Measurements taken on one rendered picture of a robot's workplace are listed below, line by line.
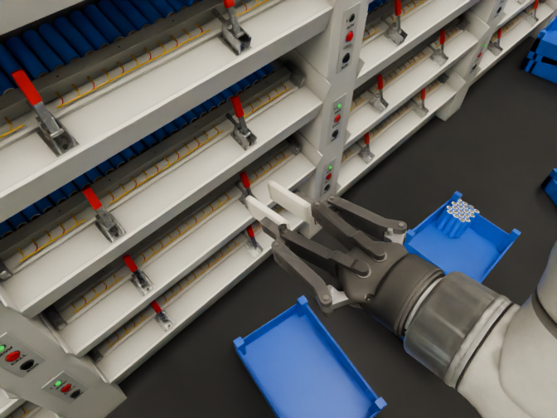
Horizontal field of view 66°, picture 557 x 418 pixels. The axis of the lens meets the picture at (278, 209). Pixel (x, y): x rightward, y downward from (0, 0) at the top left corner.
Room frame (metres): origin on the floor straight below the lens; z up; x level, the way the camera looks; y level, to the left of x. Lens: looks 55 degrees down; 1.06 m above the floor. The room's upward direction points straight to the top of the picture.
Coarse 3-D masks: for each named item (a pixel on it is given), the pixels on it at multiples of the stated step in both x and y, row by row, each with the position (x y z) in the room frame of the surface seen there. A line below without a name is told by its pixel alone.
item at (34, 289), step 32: (288, 64) 0.69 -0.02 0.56; (288, 96) 0.64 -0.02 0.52; (320, 96) 0.65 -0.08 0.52; (224, 128) 0.55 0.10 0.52; (256, 128) 0.56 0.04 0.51; (288, 128) 0.58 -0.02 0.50; (192, 160) 0.48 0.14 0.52; (224, 160) 0.49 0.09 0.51; (128, 192) 0.41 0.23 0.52; (160, 192) 0.42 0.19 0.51; (192, 192) 0.42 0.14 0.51; (64, 224) 0.35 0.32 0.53; (128, 224) 0.36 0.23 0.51; (160, 224) 0.38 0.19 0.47; (64, 256) 0.30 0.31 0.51; (96, 256) 0.31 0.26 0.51; (0, 288) 0.24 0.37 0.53; (32, 288) 0.25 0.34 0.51; (64, 288) 0.27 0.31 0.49
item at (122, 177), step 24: (288, 72) 0.67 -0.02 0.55; (240, 96) 0.60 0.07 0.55; (216, 120) 0.55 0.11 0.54; (168, 144) 0.49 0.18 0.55; (120, 168) 0.43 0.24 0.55; (144, 168) 0.45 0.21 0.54; (96, 192) 0.39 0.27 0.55; (48, 216) 0.35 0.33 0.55; (72, 216) 0.36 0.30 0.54; (24, 240) 0.31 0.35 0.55
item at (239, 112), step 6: (234, 96) 0.55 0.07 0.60; (234, 102) 0.54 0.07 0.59; (234, 108) 0.54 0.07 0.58; (240, 108) 0.54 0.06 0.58; (240, 114) 0.54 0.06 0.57; (240, 120) 0.53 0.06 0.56; (240, 126) 0.53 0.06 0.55; (246, 126) 0.54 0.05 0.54; (240, 132) 0.53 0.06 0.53; (246, 132) 0.53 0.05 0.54
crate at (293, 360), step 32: (288, 320) 0.40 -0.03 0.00; (256, 352) 0.32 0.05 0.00; (288, 352) 0.32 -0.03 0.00; (320, 352) 0.32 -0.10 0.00; (256, 384) 0.25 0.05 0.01; (288, 384) 0.25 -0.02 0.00; (320, 384) 0.25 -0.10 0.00; (352, 384) 0.25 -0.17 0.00; (288, 416) 0.18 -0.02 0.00; (320, 416) 0.18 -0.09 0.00; (352, 416) 0.18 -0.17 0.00
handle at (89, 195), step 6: (84, 192) 0.35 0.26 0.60; (90, 192) 0.36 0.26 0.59; (90, 198) 0.35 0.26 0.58; (96, 198) 0.36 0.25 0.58; (90, 204) 0.35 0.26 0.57; (96, 204) 0.35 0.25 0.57; (96, 210) 0.35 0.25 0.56; (102, 210) 0.35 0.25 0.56; (102, 216) 0.35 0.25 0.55; (108, 216) 0.35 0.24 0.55; (108, 222) 0.34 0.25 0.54
